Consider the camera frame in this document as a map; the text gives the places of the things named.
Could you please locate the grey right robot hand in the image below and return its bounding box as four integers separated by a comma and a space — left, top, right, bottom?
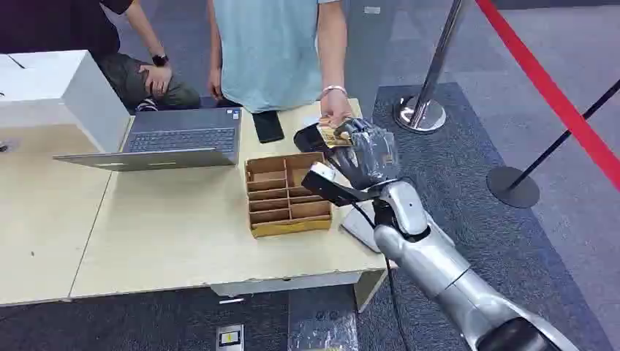
328, 117, 403, 192

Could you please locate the person's left hand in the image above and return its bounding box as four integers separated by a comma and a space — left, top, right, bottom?
320, 88, 355, 129

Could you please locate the printed card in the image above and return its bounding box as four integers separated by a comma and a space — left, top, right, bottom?
317, 118, 355, 149

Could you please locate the black device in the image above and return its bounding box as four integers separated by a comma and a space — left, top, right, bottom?
292, 123, 336, 157

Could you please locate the black phone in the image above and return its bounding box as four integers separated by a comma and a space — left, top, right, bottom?
251, 110, 286, 144

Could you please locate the pale grey flat device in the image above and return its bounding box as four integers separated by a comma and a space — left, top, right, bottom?
339, 200, 388, 254

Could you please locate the standing person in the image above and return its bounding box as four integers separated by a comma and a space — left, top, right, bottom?
206, 0, 355, 129

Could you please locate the wooden card box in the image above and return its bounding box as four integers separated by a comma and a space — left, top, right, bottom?
243, 151, 335, 239

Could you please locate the grey laptop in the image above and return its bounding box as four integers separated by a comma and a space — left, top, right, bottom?
53, 107, 243, 173

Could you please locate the red barrier belt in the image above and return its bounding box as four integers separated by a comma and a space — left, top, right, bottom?
474, 0, 620, 193

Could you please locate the pale wooden desk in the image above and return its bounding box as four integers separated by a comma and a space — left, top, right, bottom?
69, 99, 399, 314
0, 123, 113, 308

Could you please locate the seated person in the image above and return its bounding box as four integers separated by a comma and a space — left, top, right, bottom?
0, 0, 203, 113

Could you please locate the floor socket plate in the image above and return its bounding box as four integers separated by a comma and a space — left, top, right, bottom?
215, 324, 245, 351

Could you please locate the white cabinet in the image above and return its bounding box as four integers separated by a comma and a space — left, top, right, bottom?
0, 50, 132, 154

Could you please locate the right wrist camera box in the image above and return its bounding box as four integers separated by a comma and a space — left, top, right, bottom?
300, 162, 385, 208

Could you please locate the chrome stanchion post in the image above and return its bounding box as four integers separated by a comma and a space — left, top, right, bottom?
393, 0, 469, 135

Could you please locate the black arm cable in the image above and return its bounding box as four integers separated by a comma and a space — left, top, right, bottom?
350, 200, 411, 351

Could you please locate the black stanchion post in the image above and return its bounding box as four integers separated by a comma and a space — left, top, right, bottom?
486, 79, 620, 210

